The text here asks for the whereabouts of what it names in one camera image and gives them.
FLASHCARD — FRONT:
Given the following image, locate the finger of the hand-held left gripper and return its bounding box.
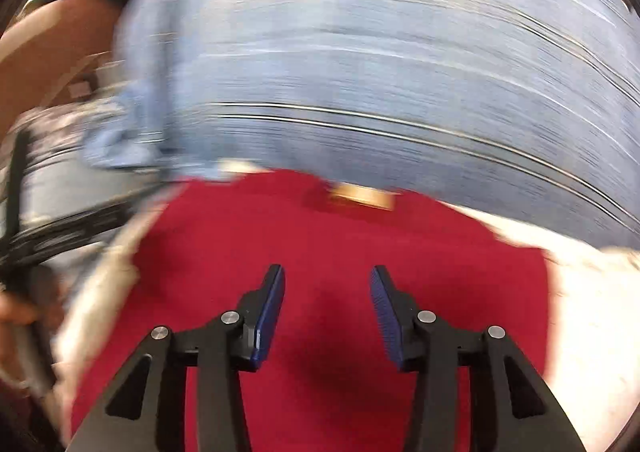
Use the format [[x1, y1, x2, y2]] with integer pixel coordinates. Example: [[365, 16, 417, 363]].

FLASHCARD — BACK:
[[20, 182, 173, 263]]

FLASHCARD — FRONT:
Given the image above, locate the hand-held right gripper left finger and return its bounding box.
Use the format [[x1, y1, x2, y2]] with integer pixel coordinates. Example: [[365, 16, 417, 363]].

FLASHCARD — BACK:
[[65, 263, 286, 452]]

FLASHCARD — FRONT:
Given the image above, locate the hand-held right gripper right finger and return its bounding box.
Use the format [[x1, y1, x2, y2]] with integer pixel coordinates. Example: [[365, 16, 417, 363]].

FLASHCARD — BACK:
[[370, 265, 586, 452]]

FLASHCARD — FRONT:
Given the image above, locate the red garment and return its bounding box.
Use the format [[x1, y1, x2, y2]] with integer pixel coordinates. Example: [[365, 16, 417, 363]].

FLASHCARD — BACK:
[[70, 169, 553, 452]]

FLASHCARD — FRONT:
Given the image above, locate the brown wooden headboard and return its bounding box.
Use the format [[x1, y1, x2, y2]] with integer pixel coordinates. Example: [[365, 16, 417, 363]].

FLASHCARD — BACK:
[[0, 0, 126, 138]]

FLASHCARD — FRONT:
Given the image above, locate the cream printed blanket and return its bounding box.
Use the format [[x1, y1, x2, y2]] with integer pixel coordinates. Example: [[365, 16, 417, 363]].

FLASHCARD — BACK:
[[52, 182, 640, 452]]

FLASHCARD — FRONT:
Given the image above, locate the blue striped pillow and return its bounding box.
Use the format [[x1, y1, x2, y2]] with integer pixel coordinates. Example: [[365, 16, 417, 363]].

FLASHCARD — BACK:
[[82, 0, 640, 250]]

